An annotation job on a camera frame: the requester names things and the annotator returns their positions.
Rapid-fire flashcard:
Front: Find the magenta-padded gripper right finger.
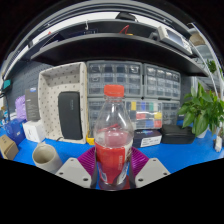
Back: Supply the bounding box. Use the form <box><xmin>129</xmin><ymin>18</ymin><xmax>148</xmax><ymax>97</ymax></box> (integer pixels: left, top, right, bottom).
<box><xmin>129</xmin><ymin>146</ymin><xmax>172</xmax><ymax>189</ymax></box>

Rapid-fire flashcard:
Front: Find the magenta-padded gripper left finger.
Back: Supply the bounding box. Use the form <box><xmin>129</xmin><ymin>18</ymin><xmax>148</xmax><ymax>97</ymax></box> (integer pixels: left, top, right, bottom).
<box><xmin>54</xmin><ymin>146</ymin><xmax>98</xmax><ymax>189</ymax></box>

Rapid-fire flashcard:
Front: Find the clear bottle with red label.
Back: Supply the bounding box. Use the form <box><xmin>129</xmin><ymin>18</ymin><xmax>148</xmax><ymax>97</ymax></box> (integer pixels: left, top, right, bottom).
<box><xmin>92</xmin><ymin>84</ymin><xmax>134</xmax><ymax>192</ymax></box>

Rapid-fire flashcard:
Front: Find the white and grey mug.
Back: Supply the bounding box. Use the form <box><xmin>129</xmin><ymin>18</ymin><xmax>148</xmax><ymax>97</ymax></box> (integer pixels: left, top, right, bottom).
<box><xmin>31</xmin><ymin>142</ymin><xmax>64</xmax><ymax>175</ymax></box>

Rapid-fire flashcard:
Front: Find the black box with white label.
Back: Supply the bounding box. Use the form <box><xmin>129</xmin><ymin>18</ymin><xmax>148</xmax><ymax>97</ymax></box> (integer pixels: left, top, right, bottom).
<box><xmin>132</xmin><ymin>129</ymin><xmax>163</xmax><ymax>149</ymax></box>

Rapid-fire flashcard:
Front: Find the yellow multimeter with red leads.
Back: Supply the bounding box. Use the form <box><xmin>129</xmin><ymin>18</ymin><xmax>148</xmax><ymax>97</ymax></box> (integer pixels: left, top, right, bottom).
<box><xmin>85</xmin><ymin>131</ymin><xmax>96</xmax><ymax>146</ymax></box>

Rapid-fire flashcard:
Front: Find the flat black case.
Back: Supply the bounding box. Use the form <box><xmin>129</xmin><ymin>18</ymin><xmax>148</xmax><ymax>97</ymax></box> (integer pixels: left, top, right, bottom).
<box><xmin>160</xmin><ymin>124</ymin><xmax>196</xmax><ymax>145</ymax></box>

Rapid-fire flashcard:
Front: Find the white carton box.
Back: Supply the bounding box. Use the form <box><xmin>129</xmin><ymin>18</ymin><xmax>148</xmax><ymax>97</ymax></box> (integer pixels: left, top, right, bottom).
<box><xmin>22</xmin><ymin>119</ymin><xmax>47</xmax><ymax>144</ymax></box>

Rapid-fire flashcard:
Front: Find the black zip pouch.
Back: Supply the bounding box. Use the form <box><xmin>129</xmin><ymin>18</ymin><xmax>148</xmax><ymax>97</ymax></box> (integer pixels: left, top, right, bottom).
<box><xmin>57</xmin><ymin>91</ymin><xmax>84</xmax><ymax>141</ymax></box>

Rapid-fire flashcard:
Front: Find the clear organizer with coloured parts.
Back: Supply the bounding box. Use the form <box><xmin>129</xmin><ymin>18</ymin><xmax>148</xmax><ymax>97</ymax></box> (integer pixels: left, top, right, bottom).
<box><xmin>124</xmin><ymin>99</ymin><xmax>164</xmax><ymax>130</ymax></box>

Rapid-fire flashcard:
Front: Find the grey small-parts drawer cabinet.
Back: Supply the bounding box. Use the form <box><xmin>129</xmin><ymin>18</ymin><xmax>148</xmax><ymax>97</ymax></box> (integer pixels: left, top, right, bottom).
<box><xmin>86</xmin><ymin>60</ymin><xmax>144</xmax><ymax>99</ymax></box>
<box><xmin>143</xmin><ymin>63</ymin><xmax>183</xmax><ymax>101</ymax></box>
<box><xmin>161</xmin><ymin>99</ymin><xmax>182</xmax><ymax>127</ymax></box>
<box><xmin>87</xmin><ymin>97</ymin><xmax>129</xmax><ymax>138</ymax></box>

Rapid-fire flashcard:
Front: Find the white dotted fabric tray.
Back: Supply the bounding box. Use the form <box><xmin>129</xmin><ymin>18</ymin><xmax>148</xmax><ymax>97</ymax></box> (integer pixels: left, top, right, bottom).
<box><xmin>37</xmin><ymin>61</ymin><xmax>88</xmax><ymax>145</ymax></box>

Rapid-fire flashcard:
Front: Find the brown cardboard box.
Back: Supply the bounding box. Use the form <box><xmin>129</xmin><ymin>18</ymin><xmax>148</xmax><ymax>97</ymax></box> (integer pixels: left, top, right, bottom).
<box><xmin>0</xmin><ymin>134</ymin><xmax>20</xmax><ymax>161</ymax></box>

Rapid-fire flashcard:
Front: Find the blue carton box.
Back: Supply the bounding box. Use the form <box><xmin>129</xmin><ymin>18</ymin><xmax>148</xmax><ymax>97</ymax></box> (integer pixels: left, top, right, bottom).
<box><xmin>3</xmin><ymin>118</ymin><xmax>27</xmax><ymax>146</ymax></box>

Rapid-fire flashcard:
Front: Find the green potted plant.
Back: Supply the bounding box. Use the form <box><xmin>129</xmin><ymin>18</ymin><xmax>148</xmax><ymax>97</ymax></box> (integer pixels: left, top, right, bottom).
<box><xmin>177</xmin><ymin>81</ymin><xmax>224</xmax><ymax>138</ymax></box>

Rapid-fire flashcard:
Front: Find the dark grey upright box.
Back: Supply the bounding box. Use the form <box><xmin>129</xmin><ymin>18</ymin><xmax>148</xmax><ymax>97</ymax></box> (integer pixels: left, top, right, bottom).
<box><xmin>24</xmin><ymin>87</ymin><xmax>41</xmax><ymax>123</ymax></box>

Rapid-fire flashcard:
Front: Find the black overhead shelf unit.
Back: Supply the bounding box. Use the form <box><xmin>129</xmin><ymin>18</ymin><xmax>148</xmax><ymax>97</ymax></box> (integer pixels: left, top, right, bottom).
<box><xmin>1</xmin><ymin>1</ymin><xmax>214</xmax><ymax>78</ymax></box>

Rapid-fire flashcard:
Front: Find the white wire rack shelf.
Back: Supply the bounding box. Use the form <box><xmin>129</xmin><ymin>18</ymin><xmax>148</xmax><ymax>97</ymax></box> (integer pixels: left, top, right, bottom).
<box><xmin>188</xmin><ymin>23</ymin><xmax>224</xmax><ymax>134</ymax></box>

